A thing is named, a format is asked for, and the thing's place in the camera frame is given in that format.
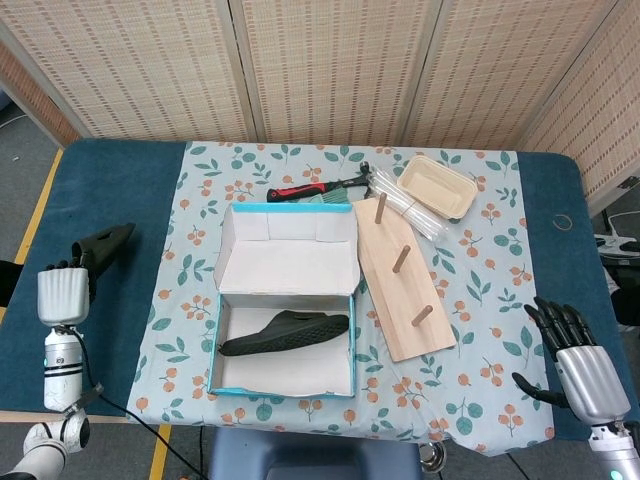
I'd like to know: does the round metal caster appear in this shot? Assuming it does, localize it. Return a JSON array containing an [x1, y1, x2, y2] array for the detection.
[[419, 440, 448, 474]]

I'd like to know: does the black cable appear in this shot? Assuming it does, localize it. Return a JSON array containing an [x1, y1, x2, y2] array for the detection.
[[62, 322, 214, 480]]

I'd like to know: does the black rubber slipper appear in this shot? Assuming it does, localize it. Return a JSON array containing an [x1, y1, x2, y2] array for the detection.
[[218, 309, 351, 358], [72, 222, 137, 304]]

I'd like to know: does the beige rectangular food tray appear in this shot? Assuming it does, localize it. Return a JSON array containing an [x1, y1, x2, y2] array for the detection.
[[396, 154, 478, 220]]

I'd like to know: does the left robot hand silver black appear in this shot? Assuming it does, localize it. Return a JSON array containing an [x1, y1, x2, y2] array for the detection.
[[38, 252, 99, 327]]

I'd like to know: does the hammer with red black handle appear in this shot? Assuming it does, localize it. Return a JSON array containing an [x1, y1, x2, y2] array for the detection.
[[265, 160, 378, 204]]

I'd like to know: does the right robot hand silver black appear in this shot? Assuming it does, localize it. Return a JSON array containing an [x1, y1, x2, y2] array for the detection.
[[512, 296, 633, 431]]

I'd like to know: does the floral light blue tablecloth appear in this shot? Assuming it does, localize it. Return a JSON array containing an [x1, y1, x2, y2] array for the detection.
[[124, 140, 558, 457]]

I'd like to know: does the green comb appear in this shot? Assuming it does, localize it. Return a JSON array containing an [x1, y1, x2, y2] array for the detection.
[[293, 189, 354, 207]]

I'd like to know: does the black fabric object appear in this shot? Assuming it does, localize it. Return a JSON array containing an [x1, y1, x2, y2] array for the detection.
[[608, 259, 640, 327], [0, 258, 24, 309]]

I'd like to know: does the bundle of clear plastic straws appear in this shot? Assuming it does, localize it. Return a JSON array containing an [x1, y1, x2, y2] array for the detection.
[[368, 167, 452, 239]]

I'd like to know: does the blue cardboard shoe box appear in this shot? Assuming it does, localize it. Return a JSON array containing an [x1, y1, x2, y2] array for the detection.
[[205, 201, 363, 400]]

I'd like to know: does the bamboo folding screen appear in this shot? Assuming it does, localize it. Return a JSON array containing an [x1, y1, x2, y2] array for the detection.
[[0, 0, 640, 202]]

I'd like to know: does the white chair base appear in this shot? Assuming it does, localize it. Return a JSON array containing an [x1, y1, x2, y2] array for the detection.
[[593, 209, 640, 262]]

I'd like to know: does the wooden board with three pegs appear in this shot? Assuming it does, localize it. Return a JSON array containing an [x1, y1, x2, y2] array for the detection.
[[353, 193, 459, 363]]

